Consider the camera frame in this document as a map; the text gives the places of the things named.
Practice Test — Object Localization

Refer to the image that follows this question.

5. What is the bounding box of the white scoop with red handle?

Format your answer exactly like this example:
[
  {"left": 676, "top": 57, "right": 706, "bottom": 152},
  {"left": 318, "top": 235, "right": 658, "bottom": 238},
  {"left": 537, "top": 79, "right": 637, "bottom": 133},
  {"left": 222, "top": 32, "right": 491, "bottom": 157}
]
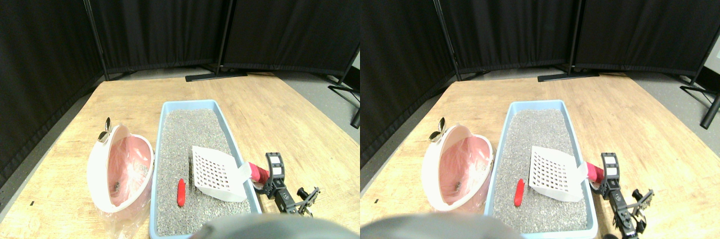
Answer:
[
  {"left": 529, "top": 146, "right": 605, "bottom": 203},
  {"left": 191, "top": 146, "right": 270, "bottom": 203}
]

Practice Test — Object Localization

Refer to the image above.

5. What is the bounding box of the blue litter tray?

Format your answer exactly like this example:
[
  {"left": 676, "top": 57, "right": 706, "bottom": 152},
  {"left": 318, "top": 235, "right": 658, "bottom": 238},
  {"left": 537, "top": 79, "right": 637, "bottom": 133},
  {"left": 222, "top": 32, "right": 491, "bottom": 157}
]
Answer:
[
  {"left": 149, "top": 100, "right": 264, "bottom": 238},
  {"left": 484, "top": 100, "right": 599, "bottom": 238}
]

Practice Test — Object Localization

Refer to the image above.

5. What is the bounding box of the black curtain stand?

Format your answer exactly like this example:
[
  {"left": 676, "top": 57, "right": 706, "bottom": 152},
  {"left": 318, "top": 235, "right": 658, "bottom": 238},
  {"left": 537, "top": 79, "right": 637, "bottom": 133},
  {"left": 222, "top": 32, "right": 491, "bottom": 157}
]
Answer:
[
  {"left": 185, "top": 0, "right": 249, "bottom": 83},
  {"left": 679, "top": 42, "right": 720, "bottom": 130},
  {"left": 328, "top": 48, "right": 360, "bottom": 129},
  {"left": 426, "top": 0, "right": 485, "bottom": 82},
  {"left": 537, "top": 0, "right": 600, "bottom": 83},
  {"left": 76, "top": 0, "right": 133, "bottom": 82}
]

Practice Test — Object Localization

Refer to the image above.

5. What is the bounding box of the white bin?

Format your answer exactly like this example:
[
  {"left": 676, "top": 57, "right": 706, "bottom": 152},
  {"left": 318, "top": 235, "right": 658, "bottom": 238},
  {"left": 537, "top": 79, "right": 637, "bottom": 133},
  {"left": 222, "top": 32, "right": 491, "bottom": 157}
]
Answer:
[
  {"left": 422, "top": 117, "right": 494, "bottom": 220},
  {"left": 87, "top": 117, "right": 155, "bottom": 235}
]

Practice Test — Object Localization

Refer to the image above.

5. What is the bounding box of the black bracket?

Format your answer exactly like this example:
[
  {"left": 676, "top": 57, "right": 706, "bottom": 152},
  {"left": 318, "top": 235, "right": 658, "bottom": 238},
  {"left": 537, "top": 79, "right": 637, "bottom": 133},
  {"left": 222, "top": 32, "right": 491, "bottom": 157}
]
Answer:
[{"left": 295, "top": 186, "right": 321, "bottom": 217}]

